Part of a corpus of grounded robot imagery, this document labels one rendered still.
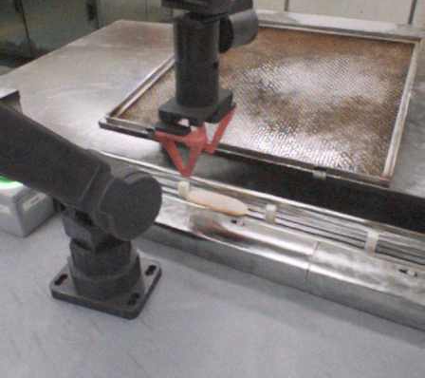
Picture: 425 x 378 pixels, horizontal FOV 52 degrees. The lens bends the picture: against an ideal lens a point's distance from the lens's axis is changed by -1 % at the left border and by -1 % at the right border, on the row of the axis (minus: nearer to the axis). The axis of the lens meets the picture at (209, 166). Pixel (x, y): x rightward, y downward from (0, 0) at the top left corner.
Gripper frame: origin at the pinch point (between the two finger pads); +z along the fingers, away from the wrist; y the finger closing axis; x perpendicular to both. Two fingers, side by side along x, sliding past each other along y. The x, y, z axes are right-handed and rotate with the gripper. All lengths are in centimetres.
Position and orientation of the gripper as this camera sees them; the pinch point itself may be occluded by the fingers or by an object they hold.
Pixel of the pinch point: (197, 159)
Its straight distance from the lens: 62.6
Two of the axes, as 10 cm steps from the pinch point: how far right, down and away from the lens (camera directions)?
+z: 0.0, 8.5, 5.2
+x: -9.0, -2.3, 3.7
